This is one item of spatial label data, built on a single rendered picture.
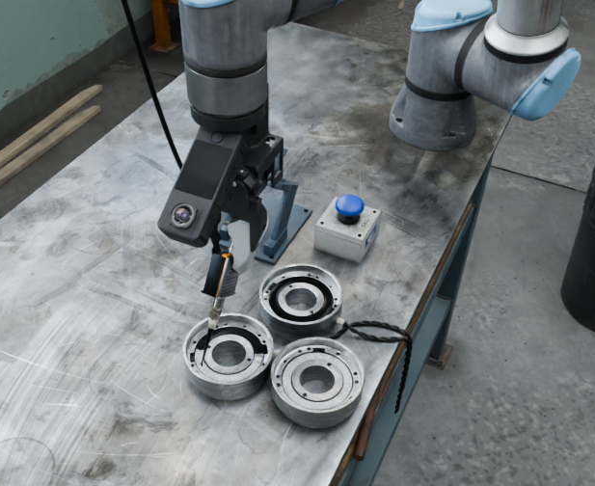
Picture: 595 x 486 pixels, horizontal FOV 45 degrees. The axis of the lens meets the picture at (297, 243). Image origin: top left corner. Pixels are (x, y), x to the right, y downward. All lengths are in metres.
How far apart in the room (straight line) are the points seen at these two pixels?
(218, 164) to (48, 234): 0.46
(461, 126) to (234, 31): 0.68
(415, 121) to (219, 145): 0.59
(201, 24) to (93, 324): 0.45
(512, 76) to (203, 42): 0.57
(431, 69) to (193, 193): 0.60
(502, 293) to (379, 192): 1.09
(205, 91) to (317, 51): 0.86
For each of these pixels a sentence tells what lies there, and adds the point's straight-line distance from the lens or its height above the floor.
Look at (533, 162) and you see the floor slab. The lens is 2.71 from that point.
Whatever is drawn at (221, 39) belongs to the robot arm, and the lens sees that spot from 0.62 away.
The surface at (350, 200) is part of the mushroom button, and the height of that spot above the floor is 0.87.
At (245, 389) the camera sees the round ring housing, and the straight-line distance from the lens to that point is 0.82.
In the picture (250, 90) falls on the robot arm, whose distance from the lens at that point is 0.65.
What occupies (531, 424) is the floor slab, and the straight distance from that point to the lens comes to 1.89.
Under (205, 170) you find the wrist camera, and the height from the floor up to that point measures 1.09.
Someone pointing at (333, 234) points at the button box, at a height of 0.84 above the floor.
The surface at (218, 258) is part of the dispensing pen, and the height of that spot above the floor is 0.95.
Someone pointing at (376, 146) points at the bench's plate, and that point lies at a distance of 1.22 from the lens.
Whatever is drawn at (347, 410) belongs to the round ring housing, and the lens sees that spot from 0.80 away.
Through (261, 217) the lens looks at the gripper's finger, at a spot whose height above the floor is 1.02.
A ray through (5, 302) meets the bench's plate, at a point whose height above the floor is 0.80.
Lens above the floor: 1.49
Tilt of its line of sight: 42 degrees down
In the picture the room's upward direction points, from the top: 2 degrees clockwise
